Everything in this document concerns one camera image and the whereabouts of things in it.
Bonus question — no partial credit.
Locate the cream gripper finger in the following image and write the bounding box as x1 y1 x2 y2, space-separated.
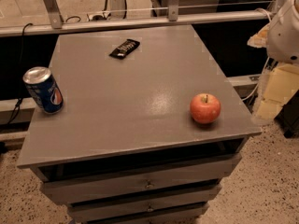
255 63 299 120
247 24 269 49

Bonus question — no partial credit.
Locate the black rxbar chocolate wrapper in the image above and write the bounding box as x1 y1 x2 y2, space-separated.
109 39 140 60

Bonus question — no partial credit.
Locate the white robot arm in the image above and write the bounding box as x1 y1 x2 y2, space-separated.
247 0 299 123

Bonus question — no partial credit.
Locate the red apple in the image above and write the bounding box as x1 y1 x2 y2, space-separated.
190 93 221 124

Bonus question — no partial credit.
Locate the grey drawer cabinet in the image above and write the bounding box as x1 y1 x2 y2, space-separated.
18 26 260 224

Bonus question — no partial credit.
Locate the white power strip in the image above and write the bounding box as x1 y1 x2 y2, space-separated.
87 12 111 21

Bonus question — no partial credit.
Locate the grey metal railing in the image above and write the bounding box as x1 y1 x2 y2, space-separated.
0 0 285 37

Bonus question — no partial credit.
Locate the blue pepsi can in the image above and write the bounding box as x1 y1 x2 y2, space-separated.
22 66 64 114

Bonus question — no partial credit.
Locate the white cable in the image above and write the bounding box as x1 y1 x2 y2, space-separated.
241 57 271 103

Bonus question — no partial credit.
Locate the black cable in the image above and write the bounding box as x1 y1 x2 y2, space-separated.
5 22 34 127

